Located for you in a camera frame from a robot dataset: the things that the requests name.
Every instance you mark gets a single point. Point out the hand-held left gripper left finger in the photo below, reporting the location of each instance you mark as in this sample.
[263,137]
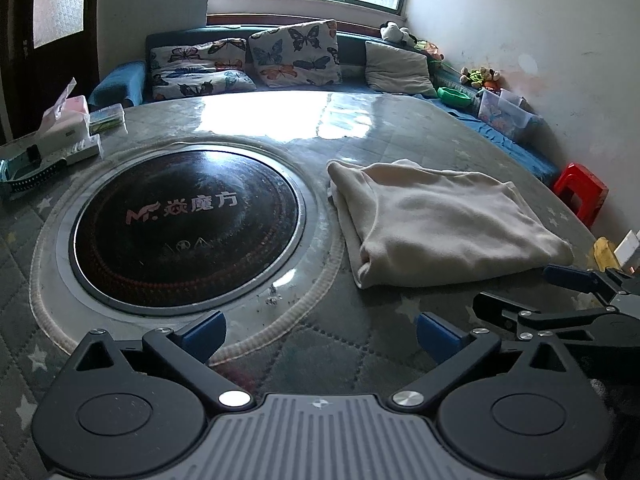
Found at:
[205,332]

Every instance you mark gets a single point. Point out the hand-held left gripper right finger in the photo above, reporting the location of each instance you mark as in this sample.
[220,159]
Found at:
[440,335]

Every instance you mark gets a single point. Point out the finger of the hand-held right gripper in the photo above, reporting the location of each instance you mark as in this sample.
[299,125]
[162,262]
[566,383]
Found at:
[550,321]
[570,275]

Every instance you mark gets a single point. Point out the cream knit garment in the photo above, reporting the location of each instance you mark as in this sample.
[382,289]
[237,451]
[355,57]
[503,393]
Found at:
[440,220]

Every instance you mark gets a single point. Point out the yellow object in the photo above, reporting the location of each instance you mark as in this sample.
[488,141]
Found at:
[604,251]

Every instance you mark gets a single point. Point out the small white box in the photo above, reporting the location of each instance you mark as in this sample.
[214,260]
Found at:
[629,247]

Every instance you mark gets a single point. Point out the red plastic stool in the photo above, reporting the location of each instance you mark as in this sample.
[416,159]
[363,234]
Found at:
[580,190]

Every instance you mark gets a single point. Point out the round black glass hotplate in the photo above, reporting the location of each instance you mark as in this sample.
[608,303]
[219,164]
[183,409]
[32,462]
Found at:
[185,225]

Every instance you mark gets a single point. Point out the clear plastic bin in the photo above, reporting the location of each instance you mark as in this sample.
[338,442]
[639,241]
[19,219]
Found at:
[502,115]

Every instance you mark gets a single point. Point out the green bowl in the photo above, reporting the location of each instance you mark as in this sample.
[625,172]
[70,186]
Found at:
[454,96]

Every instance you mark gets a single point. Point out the small stuffed toys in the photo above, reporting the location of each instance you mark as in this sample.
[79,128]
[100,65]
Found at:
[480,77]

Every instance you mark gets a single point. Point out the white flat box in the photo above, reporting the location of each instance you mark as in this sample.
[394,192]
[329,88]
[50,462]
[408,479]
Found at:
[85,149]

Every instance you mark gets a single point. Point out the small clear plastic box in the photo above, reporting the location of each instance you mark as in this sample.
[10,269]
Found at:
[106,119]

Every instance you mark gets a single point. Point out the butterfly print cushion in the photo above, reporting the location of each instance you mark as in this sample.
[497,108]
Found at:
[205,84]
[295,52]
[197,55]

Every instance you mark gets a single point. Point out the white pink tissue pack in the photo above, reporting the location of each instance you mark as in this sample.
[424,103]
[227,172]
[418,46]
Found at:
[65,120]

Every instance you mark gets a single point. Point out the blue cushion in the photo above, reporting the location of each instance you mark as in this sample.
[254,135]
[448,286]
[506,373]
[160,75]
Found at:
[117,85]

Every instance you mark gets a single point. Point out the plain grey pillow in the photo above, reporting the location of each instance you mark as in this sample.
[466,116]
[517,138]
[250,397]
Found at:
[397,70]

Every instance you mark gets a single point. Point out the dark teal sofa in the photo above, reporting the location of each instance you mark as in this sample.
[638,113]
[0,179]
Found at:
[352,55]

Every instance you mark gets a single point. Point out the panda plush toy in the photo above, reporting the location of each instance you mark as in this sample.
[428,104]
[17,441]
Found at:
[395,34]

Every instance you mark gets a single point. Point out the dark wooden door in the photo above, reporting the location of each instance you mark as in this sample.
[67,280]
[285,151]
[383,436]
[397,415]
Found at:
[55,25]

